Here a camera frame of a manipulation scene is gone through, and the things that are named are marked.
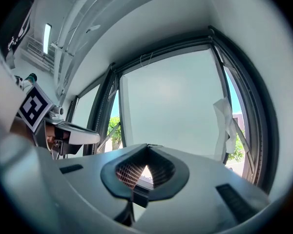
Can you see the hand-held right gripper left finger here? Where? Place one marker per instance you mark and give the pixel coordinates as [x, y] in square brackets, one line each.
[110, 177]

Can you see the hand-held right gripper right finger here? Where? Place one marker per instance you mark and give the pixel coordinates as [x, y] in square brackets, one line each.
[180, 177]

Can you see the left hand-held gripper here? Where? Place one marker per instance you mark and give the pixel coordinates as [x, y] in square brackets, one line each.
[35, 106]

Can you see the white roller blind fabric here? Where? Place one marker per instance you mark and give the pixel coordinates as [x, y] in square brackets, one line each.
[171, 101]

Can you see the person's left forearm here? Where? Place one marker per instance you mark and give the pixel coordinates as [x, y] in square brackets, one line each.
[20, 128]

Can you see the black framed open window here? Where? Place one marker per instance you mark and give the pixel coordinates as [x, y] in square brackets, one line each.
[258, 121]

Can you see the person's left hand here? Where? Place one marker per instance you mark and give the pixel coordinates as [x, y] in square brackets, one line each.
[50, 134]

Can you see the green leafy tree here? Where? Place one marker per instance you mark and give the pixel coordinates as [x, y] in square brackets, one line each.
[236, 150]
[114, 128]

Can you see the white metal ceiling grille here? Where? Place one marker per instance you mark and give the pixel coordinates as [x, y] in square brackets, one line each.
[39, 55]

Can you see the rectangular ceiling light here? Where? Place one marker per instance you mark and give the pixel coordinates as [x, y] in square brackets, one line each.
[47, 39]

